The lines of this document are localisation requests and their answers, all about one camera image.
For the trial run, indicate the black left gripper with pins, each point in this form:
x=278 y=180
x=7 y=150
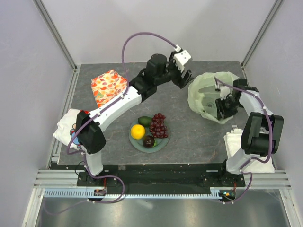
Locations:
x=181 y=82

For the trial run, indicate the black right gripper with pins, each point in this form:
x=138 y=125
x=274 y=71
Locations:
x=222 y=112

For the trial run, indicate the light green plastic bag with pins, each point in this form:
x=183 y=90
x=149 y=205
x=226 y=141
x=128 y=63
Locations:
x=202 y=94

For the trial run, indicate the dark red fake grapes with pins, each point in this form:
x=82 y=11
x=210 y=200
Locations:
x=157 y=127

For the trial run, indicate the green fake avocado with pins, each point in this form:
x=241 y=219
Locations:
x=144 y=121

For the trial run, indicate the yellow fake orange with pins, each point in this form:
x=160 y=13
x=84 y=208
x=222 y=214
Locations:
x=137 y=131

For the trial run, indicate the dark purple fake plum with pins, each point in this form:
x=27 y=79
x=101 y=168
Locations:
x=148 y=141

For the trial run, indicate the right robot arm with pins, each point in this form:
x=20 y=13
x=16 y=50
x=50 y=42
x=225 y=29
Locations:
x=262 y=132

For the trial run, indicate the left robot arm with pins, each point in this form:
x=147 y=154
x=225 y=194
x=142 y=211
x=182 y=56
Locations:
x=158 y=70

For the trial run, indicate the white folded towel right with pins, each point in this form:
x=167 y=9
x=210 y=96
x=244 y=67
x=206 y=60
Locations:
x=232 y=141

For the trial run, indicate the white folded towel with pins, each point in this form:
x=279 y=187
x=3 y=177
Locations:
x=66 y=127
x=232 y=141

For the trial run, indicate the teal round plate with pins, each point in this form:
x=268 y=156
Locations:
x=138 y=144

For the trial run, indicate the floral orange folded cloth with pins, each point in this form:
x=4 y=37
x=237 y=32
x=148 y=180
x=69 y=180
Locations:
x=107 y=86

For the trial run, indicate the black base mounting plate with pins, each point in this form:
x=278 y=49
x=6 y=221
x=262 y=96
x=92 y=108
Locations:
x=205 y=175

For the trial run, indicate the white folded towel left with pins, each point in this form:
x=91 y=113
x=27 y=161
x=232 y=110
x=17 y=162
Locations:
x=66 y=127

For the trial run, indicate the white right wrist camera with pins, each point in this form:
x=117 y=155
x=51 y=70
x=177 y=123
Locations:
x=223 y=90

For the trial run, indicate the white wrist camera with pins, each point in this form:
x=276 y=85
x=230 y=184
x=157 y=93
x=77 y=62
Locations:
x=181 y=57
x=223 y=90

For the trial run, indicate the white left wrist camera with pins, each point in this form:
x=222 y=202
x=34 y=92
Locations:
x=181 y=57

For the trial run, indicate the slotted grey cable duct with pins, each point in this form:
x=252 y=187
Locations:
x=98 y=194

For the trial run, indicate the aluminium frame post right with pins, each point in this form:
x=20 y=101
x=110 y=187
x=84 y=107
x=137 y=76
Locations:
x=262 y=31

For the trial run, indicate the aluminium frame post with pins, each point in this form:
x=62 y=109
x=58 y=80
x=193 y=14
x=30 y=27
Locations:
x=262 y=31
x=51 y=26

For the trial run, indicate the aluminium frame post left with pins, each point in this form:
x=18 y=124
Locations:
x=51 y=26

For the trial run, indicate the aluminium front rail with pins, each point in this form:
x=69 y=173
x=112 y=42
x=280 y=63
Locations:
x=68 y=179

